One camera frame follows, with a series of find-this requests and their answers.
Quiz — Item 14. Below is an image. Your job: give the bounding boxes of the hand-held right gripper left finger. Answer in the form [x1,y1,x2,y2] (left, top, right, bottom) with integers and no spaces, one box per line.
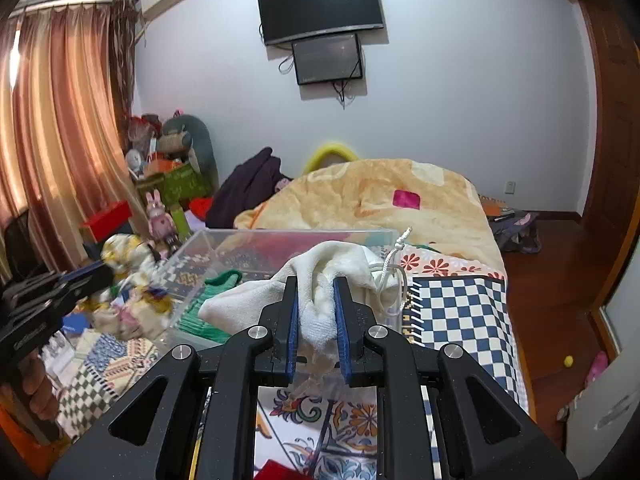
[47,276,300,480]

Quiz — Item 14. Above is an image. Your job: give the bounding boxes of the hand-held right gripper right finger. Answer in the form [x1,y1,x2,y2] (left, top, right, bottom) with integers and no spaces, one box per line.
[333,276,587,480]

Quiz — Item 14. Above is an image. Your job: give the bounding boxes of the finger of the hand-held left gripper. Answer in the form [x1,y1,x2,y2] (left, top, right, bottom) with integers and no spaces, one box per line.
[50,262,115,307]

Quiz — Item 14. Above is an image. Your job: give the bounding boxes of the green knitted garment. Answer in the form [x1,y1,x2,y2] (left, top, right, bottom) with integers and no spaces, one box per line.
[176,270,242,344]

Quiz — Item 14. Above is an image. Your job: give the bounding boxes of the clear plastic storage box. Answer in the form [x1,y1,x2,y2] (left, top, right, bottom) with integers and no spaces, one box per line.
[150,228,398,352]

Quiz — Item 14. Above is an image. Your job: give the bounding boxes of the person's left hand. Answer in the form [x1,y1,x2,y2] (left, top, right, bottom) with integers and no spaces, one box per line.
[20,351,59,423]

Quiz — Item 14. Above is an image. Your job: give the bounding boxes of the floral white cloth pile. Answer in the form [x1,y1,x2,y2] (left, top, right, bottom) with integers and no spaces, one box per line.
[90,234,173,342]

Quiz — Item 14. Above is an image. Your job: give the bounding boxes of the red box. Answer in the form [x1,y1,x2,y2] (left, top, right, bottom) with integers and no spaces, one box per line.
[80,201,134,244]

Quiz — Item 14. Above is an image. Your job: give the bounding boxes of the pink bunny doll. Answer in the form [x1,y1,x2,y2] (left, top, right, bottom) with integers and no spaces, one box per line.
[145,191,182,254]

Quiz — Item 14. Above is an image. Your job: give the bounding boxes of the patterned patchwork bed sheet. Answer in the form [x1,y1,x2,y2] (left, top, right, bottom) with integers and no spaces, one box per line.
[55,244,532,480]

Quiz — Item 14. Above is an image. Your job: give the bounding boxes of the orange fleece blanket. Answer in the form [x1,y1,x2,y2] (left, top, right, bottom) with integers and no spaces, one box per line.
[234,159,506,277]

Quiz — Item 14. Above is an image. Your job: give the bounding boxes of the green cardboard box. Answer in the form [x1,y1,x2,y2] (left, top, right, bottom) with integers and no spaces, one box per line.
[135,161,216,211]

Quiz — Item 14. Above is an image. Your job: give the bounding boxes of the small red cloth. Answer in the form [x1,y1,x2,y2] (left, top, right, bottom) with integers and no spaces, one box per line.
[255,462,312,480]

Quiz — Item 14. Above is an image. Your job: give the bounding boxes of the orange curtain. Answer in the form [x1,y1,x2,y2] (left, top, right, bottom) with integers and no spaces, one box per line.
[0,0,136,281]

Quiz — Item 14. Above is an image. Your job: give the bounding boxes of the dark purple garment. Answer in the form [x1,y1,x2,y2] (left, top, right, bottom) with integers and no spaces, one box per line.
[205,147,284,229]

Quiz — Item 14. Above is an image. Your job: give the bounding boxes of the yellow hoop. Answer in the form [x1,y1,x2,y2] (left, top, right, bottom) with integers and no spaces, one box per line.
[305,141,362,174]

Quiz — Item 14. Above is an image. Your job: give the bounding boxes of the grey plush toy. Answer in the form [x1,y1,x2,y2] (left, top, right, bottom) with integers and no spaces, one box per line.
[156,115,219,196]

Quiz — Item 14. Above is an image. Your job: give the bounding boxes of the dark floral bag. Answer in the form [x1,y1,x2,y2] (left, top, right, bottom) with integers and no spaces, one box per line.
[487,210,544,254]

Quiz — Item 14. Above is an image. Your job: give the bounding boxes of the brown patterned curtain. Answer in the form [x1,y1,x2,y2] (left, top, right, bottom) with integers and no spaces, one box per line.
[110,0,144,128]

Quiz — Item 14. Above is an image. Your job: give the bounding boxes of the pink slipper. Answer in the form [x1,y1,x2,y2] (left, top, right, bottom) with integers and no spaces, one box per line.
[585,351,609,389]

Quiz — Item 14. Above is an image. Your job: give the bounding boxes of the white cabinet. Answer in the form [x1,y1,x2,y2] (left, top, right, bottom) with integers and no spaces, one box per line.
[565,285,640,467]

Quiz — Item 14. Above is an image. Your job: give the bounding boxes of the brown wooden door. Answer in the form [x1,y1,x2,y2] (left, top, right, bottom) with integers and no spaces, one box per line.
[575,0,640,353]

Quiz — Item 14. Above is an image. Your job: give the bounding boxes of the black monitor cables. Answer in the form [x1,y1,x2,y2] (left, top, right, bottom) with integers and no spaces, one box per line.
[330,78,362,109]

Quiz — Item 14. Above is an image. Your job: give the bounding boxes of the small black wall monitor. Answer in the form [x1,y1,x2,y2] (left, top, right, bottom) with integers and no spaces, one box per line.
[292,33,364,86]

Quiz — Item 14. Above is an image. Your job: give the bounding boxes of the black wall television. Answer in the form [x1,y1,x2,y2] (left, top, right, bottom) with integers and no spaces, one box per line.
[257,0,386,47]

